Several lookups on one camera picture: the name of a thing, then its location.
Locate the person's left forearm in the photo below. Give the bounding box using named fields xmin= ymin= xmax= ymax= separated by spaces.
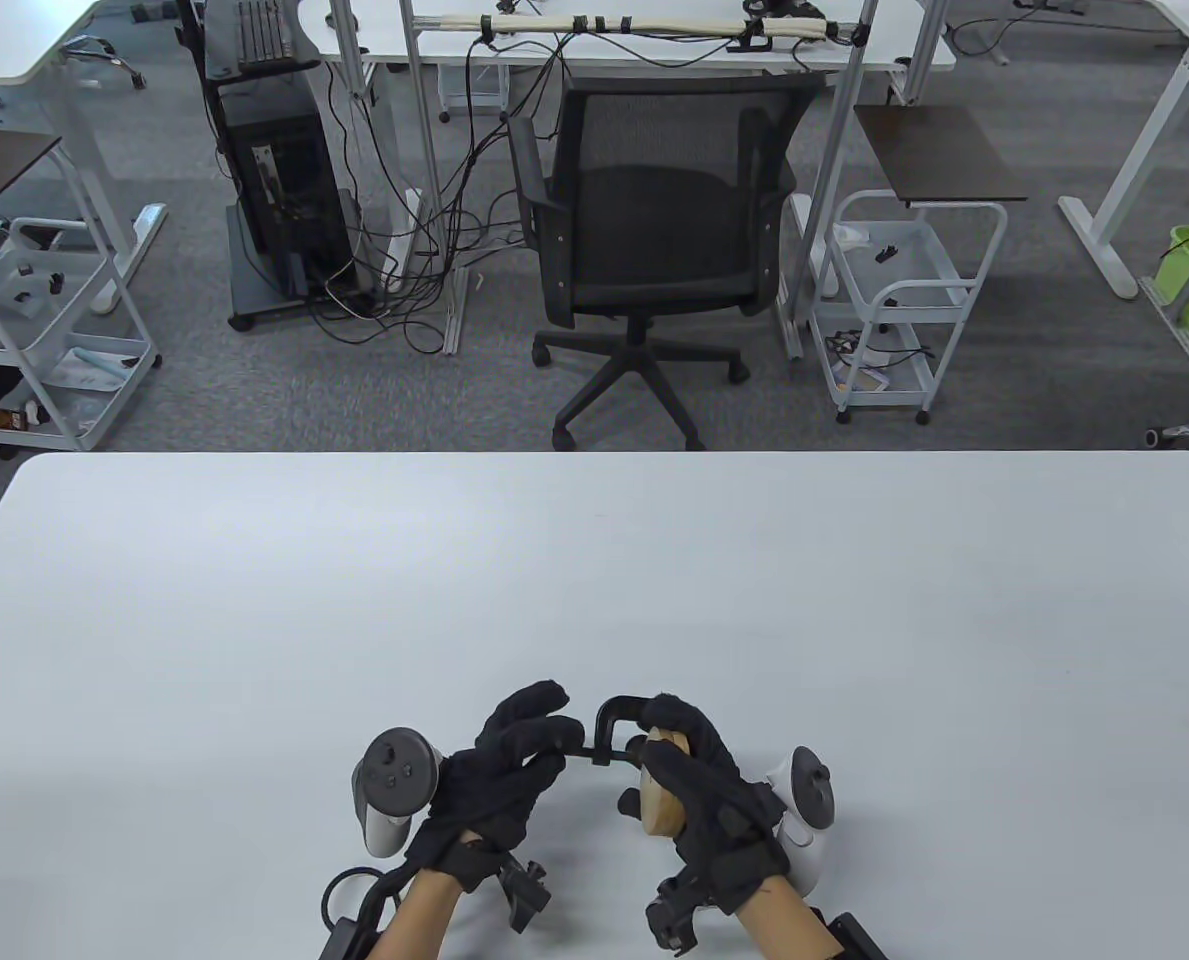
xmin=369 ymin=868 xmax=466 ymax=960

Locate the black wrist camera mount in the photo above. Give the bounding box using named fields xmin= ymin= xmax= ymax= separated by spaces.
xmin=499 ymin=860 xmax=553 ymax=934
xmin=645 ymin=870 xmax=716 ymax=954

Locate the black mesh office chair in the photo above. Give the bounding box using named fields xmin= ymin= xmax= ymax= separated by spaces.
xmin=507 ymin=75 xmax=825 ymax=451

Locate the white paper sheet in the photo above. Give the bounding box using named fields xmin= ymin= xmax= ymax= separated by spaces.
xmin=49 ymin=345 xmax=147 ymax=393

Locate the black metal C clamp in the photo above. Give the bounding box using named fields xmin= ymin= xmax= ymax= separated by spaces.
xmin=554 ymin=695 xmax=656 ymax=770

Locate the thick black cable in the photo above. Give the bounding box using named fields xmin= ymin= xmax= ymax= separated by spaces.
xmin=321 ymin=867 xmax=407 ymax=960

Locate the person's right forearm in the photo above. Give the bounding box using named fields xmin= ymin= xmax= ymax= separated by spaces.
xmin=734 ymin=875 xmax=841 ymax=960

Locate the person's right hand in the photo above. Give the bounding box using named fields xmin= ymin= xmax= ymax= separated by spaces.
xmin=616 ymin=692 xmax=791 ymax=917

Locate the black computer tower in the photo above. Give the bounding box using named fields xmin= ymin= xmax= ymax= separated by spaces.
xmin=216 ymin=75 xmax=360 ymax=298

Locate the tangle of black cables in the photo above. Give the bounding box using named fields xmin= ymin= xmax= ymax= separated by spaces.
xmin=309 ymin=30 xmax=580 ymax=356

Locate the grey and white controller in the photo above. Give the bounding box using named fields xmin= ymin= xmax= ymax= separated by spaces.
xmin=352 ymin=730 xmax=443 ymax=860
xmin=762 ymin=746 xmax=836 ymax=895

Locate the person's left hand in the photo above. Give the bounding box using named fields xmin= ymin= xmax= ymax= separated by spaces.
xmin=404 ymin=680 xmax=588 ymax=895

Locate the white power strip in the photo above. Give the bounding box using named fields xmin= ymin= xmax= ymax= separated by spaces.
xmin=384 ymin=186 xmax=425 ymax=293

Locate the grey rolling computer stand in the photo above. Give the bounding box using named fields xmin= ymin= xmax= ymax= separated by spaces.
xmin=176 ymin=0 xmax=377 ymax=333

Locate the black keyboard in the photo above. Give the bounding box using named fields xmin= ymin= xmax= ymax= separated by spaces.
xmin=237 ymin=0 xmax=292 ymax=69

